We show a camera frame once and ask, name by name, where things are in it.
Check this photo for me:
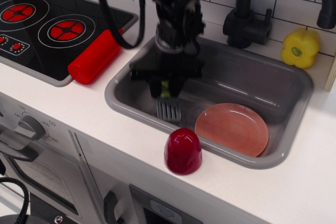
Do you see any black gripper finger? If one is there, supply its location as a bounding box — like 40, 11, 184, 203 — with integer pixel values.
169, 77, 186, 97
149, 76, 162, 97

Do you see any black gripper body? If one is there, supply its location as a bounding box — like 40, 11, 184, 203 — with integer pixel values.
129, 49, 205, 81

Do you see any green handled grey spatula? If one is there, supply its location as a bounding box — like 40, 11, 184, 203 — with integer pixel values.
156, 81, 182, 122

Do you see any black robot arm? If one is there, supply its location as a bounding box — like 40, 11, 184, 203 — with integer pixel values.
131, 0, 205, 98

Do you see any pink plate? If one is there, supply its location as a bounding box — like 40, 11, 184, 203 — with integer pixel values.
195, 103, 269, 157

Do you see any grey sink basin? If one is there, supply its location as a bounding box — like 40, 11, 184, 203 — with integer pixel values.
104, 38, 313, 169

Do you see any red ketchup bottle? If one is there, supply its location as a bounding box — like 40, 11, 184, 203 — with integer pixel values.
68, 30, 121, 85

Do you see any dark red cup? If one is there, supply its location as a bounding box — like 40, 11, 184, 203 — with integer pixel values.
164, 128, 202, 175

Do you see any black faucet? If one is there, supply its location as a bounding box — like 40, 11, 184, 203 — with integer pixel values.
223, 0, 335, 49

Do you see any black toy stove top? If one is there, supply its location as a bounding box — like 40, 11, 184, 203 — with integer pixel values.
0, 0, 139, 88

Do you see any yellow bell pepper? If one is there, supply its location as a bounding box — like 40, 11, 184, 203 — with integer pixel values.
281, 28, 320, 69

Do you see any grey oven knob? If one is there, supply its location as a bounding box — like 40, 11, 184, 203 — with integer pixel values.
14, 115, 46, 141

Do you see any black cabinet handle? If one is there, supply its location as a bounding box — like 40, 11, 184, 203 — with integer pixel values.
103, 191, 125, 224

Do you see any grey oven door handle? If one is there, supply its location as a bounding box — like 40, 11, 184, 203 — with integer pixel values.
1, 141, 44, 162

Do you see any black cable lower left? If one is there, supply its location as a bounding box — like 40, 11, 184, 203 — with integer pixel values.
0, 177, 30, 224

